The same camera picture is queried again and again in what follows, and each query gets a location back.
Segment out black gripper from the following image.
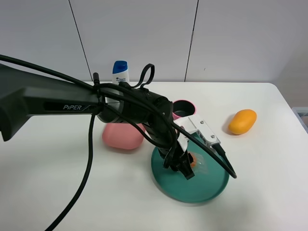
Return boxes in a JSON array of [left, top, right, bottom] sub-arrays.
[[144, 120, 194, 180]]

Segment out pink square plate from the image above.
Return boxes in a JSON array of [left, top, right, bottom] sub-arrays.
[[102, 123, 144, 150]]

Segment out grey box at table edge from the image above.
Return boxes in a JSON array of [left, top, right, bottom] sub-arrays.
[[292, 107, 308, 133]]

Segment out round teal tray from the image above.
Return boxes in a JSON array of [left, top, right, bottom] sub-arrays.
[[151, 141, 229, 204]]

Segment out orange mango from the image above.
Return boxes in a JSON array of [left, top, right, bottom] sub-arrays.
[[228, 109, 257, 135]]

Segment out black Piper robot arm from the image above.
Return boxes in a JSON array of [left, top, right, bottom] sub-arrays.
[[0, 65, 194, 179]]

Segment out black cable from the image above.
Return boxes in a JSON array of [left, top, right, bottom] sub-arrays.
[[0, 54, 238, 231]]

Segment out fruit tart pastry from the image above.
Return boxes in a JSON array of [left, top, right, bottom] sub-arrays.
[[188, 152, 208, 175]]

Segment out pink saucepan with handle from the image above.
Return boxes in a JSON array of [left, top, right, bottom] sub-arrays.
[[172, 100, 197, 120]]

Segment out white blue shampoo bottle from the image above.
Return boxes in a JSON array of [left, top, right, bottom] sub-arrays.
[[112, 60, 130, 85]]

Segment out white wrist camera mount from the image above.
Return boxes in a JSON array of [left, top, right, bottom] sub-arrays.
[[174, 114, 220, 149]]

